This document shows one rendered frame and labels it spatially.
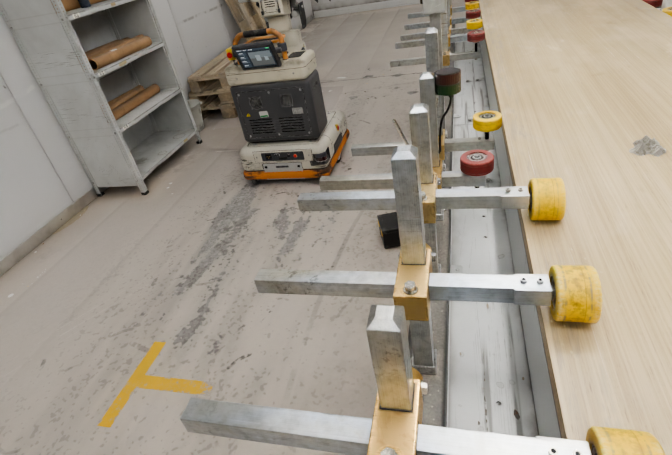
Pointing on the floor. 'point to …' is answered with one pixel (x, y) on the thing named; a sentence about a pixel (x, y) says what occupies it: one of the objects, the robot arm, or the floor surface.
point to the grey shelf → (55, 63)
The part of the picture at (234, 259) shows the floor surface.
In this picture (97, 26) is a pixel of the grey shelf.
